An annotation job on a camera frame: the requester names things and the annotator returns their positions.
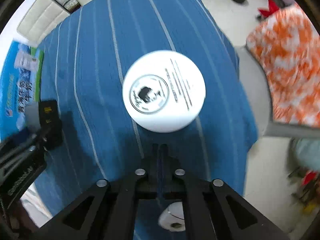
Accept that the white round jar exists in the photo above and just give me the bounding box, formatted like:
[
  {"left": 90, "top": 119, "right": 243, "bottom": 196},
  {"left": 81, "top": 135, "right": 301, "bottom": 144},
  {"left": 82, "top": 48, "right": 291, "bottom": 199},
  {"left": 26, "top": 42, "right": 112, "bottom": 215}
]
[{"left": 123, "top": 50, "right": 206, "bottom": 133}]

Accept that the white power adapter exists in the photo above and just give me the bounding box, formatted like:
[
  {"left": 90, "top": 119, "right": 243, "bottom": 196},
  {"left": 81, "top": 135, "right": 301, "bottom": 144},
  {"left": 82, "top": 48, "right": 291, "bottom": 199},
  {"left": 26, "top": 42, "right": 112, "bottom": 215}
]
[{"left": 25, "top": 99, "right": 63, "bottom": 151}]

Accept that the small white device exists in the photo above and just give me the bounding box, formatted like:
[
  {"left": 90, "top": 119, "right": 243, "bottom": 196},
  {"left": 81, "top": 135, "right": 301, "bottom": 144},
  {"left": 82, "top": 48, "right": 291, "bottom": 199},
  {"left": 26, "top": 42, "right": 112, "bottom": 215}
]
[{"left": 158, "top": 202, "right": 185, "bottom": 232}]

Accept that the blue milk carton box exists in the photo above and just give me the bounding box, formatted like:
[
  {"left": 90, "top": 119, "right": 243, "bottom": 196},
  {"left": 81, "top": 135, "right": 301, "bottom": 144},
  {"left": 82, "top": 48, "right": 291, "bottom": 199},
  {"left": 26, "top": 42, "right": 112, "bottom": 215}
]
[{"left": 1, "top": 41, "right": 44, "bottom": 140}]

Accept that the blue striped tablecloth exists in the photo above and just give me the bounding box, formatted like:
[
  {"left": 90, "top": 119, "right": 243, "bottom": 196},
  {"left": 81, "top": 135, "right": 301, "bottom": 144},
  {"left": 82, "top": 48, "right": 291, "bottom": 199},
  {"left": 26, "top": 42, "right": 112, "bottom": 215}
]
[{"left": 35, "top": 0, "right": 258, "bottom": 215}]

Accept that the teal cloth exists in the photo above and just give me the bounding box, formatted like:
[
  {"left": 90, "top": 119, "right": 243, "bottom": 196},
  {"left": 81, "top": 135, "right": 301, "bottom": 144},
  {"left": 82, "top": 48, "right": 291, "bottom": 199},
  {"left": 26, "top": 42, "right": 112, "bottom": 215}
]
[{"left": 291, "top": 138, "right": 320, "bottom": 172}]

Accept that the left white padded chair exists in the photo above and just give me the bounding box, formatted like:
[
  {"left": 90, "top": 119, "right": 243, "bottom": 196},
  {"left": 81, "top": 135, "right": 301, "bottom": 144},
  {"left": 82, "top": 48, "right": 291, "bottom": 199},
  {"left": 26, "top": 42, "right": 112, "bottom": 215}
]
[{"left": 17, "top": 0, "right": 70, "bottom": 46}]

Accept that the orange floral cloth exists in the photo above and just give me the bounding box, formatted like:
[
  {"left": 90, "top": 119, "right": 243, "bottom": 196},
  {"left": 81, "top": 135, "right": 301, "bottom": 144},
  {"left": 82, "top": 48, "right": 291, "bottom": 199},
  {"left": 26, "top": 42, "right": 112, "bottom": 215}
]
[{"left": 246, "top": 4, "right": 319, "bottom": 128}]

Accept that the red cloth item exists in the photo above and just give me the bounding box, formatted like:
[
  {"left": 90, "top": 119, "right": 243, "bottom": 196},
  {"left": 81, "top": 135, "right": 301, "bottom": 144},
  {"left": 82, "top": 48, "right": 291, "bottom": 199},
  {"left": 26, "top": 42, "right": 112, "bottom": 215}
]
[{"left": 258, "top": 0, "right": 279, "bottom": 18}]

